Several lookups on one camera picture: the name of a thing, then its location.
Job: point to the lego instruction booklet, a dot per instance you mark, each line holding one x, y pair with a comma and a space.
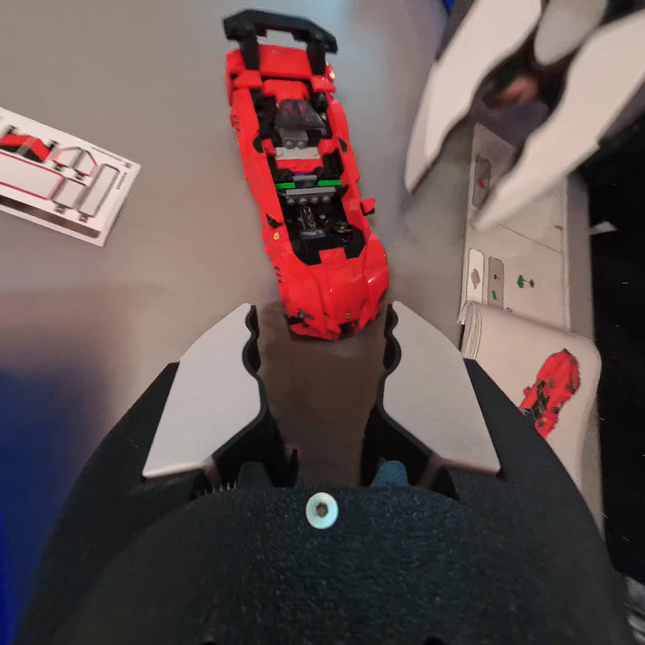
524, 342

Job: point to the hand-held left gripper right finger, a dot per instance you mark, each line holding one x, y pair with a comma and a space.
438, 403

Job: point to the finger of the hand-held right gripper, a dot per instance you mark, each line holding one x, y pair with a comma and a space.
569, 136
463, 85

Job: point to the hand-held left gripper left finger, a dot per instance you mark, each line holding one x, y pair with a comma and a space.
211, 393

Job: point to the red lego car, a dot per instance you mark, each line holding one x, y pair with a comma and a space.
322, 282

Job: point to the white sticker sheet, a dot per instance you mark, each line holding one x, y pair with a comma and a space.
30, 176

